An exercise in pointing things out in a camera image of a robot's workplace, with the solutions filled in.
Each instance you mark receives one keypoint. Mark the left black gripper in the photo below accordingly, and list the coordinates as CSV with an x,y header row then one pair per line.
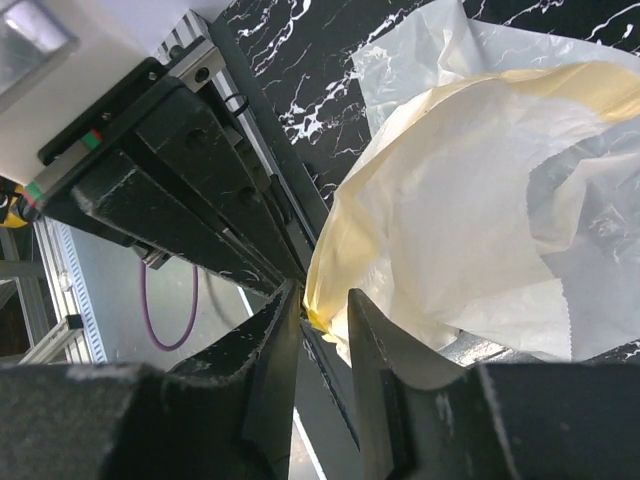
x,y
242,241

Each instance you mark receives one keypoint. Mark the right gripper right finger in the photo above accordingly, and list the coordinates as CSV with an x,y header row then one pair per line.
x,y
422,416

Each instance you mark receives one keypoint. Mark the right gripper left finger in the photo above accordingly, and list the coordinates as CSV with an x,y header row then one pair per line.
x,y
224,413

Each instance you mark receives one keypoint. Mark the cream translucent trash bag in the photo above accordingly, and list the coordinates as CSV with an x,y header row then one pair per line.
x,y
497,203

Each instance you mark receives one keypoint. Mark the yellow black object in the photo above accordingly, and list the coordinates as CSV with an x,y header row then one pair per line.
x,y
11,193

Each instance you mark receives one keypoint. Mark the aluminium frame rail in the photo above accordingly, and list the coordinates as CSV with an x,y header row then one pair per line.
x,y
46,311

